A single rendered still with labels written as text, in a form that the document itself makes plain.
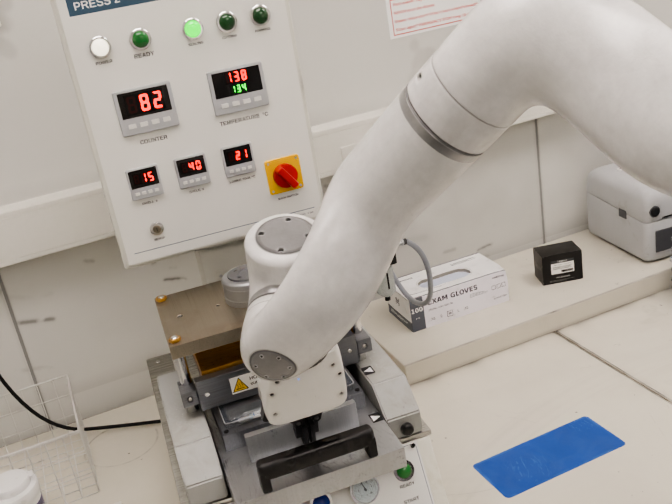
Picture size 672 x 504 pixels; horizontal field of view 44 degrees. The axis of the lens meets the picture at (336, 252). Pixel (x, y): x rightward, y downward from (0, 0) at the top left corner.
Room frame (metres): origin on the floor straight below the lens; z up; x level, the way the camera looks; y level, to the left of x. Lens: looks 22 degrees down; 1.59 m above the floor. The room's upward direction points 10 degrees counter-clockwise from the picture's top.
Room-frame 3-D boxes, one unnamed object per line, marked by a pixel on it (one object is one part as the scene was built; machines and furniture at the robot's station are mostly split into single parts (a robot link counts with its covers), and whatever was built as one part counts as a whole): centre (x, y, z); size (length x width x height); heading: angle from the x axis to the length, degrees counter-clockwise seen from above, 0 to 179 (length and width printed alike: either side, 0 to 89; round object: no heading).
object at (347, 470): (0.98, 0.10, 0.97); 0.30 x 0.22 x 0.08; 15
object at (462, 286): (1.58, -0.22, 0.83); 0.23 x 0.12 x 0.07; 107
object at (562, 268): (1.63, -0.47, 0.83); 0.09 x 0.06 x 0.07; 92
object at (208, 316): (1.14, 0.12, 1.08); 0.31 x 0.24 x 0.13; 105
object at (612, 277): (1.64, -0.44, 0.77); 0.84 x 0.30 x 0.04; 109
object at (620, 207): (1.74, -0.73, 0.88); 0.25 x 0.20 x 0.17; 13
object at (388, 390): (1.06, -0.02, 0.96); 0.26 x 0.05 x 0.07; 15
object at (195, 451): (1.00, 0.25, 0.96); 0.25 x 0.05 x 0.07; 15
